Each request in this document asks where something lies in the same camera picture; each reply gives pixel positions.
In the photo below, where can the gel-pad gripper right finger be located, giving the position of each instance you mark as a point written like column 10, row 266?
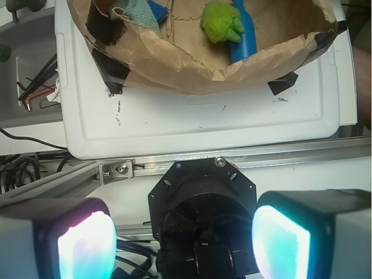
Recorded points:
column 313, row 234

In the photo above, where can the gel-pad gripper left finger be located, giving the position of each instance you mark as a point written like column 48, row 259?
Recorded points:
column 57, row 238

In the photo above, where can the green plush animal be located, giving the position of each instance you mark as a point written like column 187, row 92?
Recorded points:
column 221, row 22

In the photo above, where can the white plastic bin lid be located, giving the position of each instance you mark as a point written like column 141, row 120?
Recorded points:
column 141, row 122

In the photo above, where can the grey plastic tray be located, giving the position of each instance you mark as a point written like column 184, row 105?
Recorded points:
column 32, row 43

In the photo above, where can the hex key set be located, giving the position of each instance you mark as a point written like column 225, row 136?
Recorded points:
column 37, row 85

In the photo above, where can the brown paper bag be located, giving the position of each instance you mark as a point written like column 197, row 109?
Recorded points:
column 180, row 58

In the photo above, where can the teal terry cloth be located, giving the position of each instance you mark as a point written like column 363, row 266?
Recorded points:
column 138, row 11

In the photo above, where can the blue sponge piece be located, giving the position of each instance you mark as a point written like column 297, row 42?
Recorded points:
column 159, row 11

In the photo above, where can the aluminium frame rail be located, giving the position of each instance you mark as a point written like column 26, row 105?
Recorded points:
column 83, row 179

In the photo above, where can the metal corner bracket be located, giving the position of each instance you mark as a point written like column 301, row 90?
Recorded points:
column 112, row 171

